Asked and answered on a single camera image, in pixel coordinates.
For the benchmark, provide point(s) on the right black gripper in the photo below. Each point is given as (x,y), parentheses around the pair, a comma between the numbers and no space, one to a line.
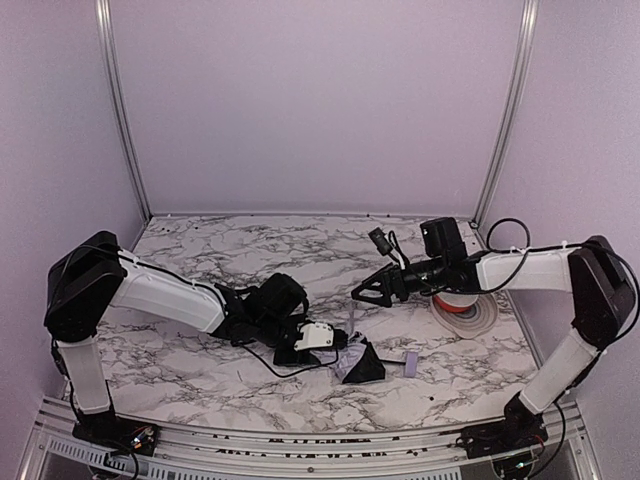
(395,284)

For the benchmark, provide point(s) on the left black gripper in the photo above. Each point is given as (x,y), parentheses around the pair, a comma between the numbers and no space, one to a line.
(342,340)

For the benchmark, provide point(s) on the lilac folding umbrella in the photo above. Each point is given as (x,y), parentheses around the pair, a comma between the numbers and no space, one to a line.
(353,359)

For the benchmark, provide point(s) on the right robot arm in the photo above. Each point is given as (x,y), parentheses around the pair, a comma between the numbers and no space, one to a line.
(589,286)

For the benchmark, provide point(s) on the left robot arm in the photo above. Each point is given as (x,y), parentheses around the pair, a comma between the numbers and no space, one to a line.
(99,275)

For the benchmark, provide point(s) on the orange white bowl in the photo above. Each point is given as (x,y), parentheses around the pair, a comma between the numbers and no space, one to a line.
(455,303)

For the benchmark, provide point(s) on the grey ringed plate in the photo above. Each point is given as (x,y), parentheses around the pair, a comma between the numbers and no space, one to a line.
(473,323)

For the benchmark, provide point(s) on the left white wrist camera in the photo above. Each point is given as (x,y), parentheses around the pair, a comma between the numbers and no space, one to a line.
(317,335)

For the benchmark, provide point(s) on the aluminium front rail base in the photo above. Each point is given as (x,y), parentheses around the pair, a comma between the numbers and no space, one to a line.
(191,452)

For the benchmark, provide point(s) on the right aluminium frame post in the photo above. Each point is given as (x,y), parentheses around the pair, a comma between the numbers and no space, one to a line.
(514,95)

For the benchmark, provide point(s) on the aluminium frame post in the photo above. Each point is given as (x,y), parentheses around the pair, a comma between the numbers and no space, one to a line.
(109,52)
(514,95)

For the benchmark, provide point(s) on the left aluminium frame post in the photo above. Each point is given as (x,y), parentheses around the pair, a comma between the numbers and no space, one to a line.
(109,52)

